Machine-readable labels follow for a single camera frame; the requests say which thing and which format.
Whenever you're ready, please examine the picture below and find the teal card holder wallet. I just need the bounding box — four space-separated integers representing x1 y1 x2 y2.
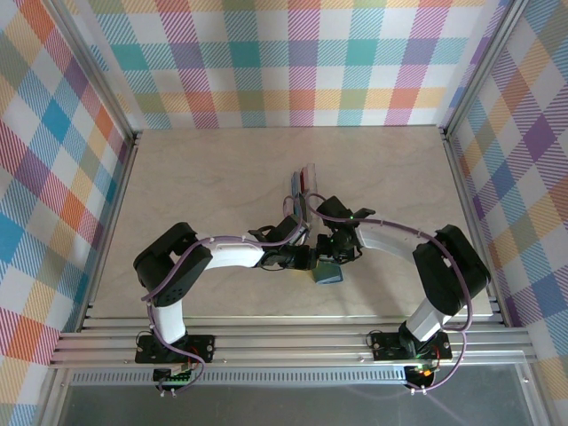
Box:
309 261 344 286

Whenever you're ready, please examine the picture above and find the clear acrylic card stand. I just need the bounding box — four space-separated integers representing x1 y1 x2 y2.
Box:
281 162 321 225

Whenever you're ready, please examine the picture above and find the grey metal base panel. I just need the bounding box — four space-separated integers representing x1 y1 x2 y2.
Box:
56 363 536 426

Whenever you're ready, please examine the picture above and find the orange connector controller board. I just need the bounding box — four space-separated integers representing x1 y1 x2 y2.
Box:
406 361 440 390

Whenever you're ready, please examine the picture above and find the green terminal controller board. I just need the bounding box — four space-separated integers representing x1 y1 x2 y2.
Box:
153 364 199 394

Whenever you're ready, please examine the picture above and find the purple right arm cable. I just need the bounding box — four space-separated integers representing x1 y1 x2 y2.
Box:
305 193 474 394

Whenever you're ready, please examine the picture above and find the aluminium frame cross rail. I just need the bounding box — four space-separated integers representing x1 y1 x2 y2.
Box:
47 315 539 368

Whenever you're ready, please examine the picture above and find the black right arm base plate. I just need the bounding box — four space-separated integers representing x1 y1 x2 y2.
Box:
369 330 454 363

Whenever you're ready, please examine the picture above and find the perforated grey cable duct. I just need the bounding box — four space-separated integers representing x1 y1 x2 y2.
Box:
70 371 409 388

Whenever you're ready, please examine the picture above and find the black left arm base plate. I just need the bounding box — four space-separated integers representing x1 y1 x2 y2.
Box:
134 333 217 365

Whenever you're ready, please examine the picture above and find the aluminium table side rail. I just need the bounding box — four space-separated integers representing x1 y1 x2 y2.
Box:
77 132 143 334
441 126 507 327

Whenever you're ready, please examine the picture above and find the aluminium frame post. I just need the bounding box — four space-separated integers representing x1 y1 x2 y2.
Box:
42 0 143 150
438 0 530 141

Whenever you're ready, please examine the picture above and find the aluminium frame leg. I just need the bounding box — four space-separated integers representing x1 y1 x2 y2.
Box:
37 367 72 426
518 361 549 426

